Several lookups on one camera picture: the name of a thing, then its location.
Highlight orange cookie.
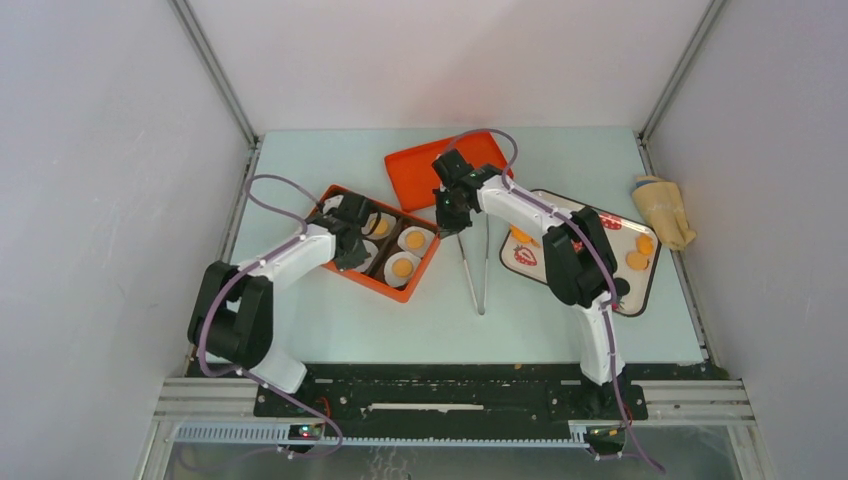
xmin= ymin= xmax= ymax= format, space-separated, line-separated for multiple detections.
xmin=404 ymin=231 xmax=427 ymax=250
xmin=636 ymin=234 xmax=655 ymax=256
xmin=625 ymin=251 xmax=650 ymax=271
xmin=372 ymin=219 xmax=390 ymax=236
xmin=391 ymin=257 xmax=415 ymax=279
xmin=510 ymin=225 xmax=534 ymax=244

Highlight orange box lid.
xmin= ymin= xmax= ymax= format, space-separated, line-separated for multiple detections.
xmin=385 ymin=132 xmax=507 ymax=212

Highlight orange cookie box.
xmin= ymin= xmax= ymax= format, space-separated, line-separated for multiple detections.
xmin=323 ymin=200 xmax=439 ymax=303

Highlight clear plastic tongs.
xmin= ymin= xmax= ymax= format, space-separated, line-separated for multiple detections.
xmin=456 ymin=215 xmax=491 ymax=316

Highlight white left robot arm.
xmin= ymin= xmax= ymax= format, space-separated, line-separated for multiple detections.
xmin=187 ymin=193 xmax=381 ymax=417

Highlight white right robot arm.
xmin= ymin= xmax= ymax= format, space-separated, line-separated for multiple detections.
xmin=432 ymin=149 xmax=624 ymax=418

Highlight white paper cup liner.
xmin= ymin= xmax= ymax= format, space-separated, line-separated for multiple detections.
xmin=397 ymin=226 xmax=435 ymax=258
xmin=383 ymin=251 xmax=420 ymax=288
xmin=362 ymin=212 xmax=397 ymax=241
xmin=354 ymin=240 xmax=379 ymax=273

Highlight strawberry pattern tray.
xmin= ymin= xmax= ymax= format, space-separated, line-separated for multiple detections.
xmin=500 ymin=208 xmax=661 ymax=317

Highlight black cookie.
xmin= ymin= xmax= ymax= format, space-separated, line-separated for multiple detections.
xmin=614 ymin=277 xmax=631 ymax=297

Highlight yellow cloth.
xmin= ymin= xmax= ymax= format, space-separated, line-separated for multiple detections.
xmin=631 ymin=176 xmax=696 ymax=251

